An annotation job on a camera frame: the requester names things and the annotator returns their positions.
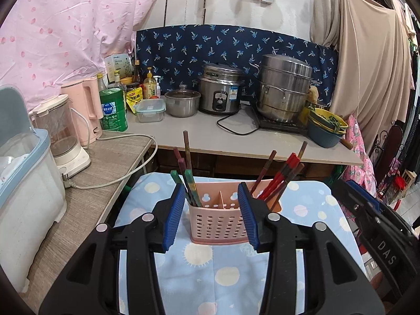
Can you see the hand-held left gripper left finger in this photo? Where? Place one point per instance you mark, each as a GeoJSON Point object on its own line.
{"type": "Point", "coordinates": [174, 216]}

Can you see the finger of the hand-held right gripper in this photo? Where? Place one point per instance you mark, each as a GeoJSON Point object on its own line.
{"type": "Point", "coordinates": [351, 200]}
{"type": "Point", "coordinates": [367, 197]}

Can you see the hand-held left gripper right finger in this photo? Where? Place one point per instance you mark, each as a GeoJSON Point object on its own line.
{"type": "Point", "coordinates": [247, 216]}

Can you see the pink plastic utensil holder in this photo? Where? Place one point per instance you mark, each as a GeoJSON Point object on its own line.
{"type": "Point", "coordinates": [216, 223]}

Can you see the maroon chopstick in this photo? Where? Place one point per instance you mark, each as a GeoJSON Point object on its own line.
{"type": "Point", "coordinates": [183, 170]}
{"type": "Point", "coordinates": [178, 157]}

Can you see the red chopstick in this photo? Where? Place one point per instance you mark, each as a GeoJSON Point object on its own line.
{"type": "Point", "coordinates": [282, 180]}
{"type": "Point", "coordinates": [285, 167]}

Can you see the tall brown chopstick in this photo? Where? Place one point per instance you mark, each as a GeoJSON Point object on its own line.
{"type": "Point", "coordinates": [188, 157]}

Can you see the pink floral cloth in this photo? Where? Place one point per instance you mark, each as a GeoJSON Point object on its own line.
{"type": "Point", "coordinates": [359, 160]}

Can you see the small wooden stool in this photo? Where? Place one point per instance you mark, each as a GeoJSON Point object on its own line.
{"type": "Point", "coordinates": [410, 175]}

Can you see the black metal chair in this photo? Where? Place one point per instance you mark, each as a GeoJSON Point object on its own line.
{"type": "Point", "coordinates": [395, 137]}

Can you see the blue plastic bowl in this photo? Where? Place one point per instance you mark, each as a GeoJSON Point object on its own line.
{"type": "Point", "coordinates": [323, 139]}

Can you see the blue dotted cloth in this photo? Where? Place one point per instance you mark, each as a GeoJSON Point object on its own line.
{"type": "Point", "coordinates": [203, 279]}

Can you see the yellow colander with greens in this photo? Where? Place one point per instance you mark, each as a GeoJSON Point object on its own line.
{"type": "Point", "coordinates": [328, 119]}

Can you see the row of hanging clothes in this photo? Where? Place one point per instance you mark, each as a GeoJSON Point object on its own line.
{"type": "Point", "coordinates": [411, 121]}

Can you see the grey woven table cover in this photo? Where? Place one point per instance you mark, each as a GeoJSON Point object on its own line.
{"type": "Point", "coordinates": [98, 164]}

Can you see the black induction cooktop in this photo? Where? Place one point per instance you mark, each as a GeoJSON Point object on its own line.
{"type": "Point", "coordinates": [272, 125]}

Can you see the clear food container blue lid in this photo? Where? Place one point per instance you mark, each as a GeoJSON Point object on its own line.
{"type": "Point", "coordinates": [150, 111]}

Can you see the yellow loofah sponge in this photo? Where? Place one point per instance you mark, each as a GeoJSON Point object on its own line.
{"type": "Point", "coordinates": [313, 94]}

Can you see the small steel pot glass lid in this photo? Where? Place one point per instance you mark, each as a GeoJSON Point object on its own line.
{"type": "Point", "coordinates": [182, 103]}

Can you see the yellow seasoning packet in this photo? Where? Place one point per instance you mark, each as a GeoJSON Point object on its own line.
{"type": "Point", "coordinates": [134, 103]}

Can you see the green detergent bottle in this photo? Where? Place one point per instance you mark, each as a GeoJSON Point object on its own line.
{"type": "Point", "coordinates": [113, 111]}

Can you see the white spray bottle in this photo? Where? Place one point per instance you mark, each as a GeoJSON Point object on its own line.
{"type": "Point", "coordinates": [157, 87]}

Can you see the steel rice cooker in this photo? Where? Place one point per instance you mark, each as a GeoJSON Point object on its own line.
{"type": "Point", "coordinates": [221, 88]}

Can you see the yellow pump bottle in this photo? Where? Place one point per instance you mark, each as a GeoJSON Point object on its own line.
{"type": "Point", "coordinates": [150, 87]}

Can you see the steel steamer pot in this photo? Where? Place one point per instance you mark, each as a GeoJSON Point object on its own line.
{"type": "Point", "coordinates": [283, 85]}

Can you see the dark glass jar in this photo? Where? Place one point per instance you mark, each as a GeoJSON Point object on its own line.
{"type": "Point", "coordinates": [132, 88]}

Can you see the beige curtain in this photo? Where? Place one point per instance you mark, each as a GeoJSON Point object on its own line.
{"type": "Point", "coordinates": [367, 55]}

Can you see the white blender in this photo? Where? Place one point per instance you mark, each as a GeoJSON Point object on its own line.
{"type": "Point", "coordinates": [59, 131]}

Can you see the pink electric kettle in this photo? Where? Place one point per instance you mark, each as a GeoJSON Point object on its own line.
{"type": "Point", "coordinates": [82, 105]}

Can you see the blue white dish cabinet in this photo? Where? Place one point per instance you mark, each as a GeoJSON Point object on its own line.
{"type": "Point", "coordinates": [29, 203]}

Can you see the clear bottle yellow cap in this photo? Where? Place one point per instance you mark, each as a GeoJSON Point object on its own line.
{"type": "Point", "coordinates": [118, 82]}
{"type": "Point", "coordinates": [101, 83]}

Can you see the dark sauce bottle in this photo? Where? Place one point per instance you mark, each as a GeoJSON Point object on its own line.
{"type": "Point", "coordinates": [136, 75]}

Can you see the white printed box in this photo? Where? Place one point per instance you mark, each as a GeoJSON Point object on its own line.
{"type": "Point", "coordinates": [117, 65]}

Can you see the white floral bowl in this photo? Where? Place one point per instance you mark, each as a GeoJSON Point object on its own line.
{"type": "Point", "coordinates": [13, 164]}

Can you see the blue leaf print cloth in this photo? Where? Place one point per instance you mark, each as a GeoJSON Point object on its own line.
{"type": "Point", "coordinates": [203, 49]}

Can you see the pink strawberry print curtain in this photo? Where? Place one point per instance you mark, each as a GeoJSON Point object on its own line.
{"type": "Point", "coordinates": [65, 23]}

